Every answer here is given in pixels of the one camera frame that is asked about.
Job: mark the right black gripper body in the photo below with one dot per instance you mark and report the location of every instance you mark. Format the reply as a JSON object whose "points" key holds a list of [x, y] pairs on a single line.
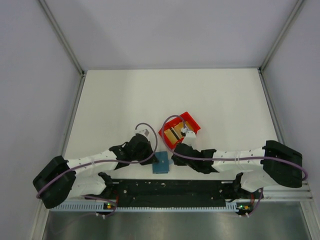
{"points": [[179, 162]]}

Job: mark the blue leather card holder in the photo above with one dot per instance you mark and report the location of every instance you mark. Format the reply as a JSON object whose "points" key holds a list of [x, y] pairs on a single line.
{"points": [[163, 164]]}

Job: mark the red plastic bin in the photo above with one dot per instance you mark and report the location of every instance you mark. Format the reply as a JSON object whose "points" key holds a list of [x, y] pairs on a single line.
{"points": [[189, 122]]}

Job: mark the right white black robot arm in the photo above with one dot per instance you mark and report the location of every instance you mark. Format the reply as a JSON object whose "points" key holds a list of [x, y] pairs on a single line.
{"points": [[273, 164]]}

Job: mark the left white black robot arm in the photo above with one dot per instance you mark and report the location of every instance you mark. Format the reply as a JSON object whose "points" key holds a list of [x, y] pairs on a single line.
{"points": [[63, 179]]}

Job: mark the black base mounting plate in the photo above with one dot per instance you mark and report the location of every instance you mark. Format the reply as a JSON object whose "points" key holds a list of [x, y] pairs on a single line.
{"points": [[174, 193]]}

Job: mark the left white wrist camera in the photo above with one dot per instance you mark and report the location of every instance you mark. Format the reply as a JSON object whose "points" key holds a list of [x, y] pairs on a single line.
{"points": [[144, 132]]}

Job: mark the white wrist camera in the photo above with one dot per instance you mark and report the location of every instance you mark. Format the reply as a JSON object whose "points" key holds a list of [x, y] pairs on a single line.
{"points": [[144, 132], [189, 136]]}

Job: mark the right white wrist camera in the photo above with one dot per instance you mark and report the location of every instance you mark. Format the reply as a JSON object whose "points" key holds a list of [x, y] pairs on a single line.
{"points": [[189, 136]]}

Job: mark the grey slotted cable duct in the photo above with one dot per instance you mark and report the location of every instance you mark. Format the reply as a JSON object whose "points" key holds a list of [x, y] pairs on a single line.
{"points": [[103, 207]]}

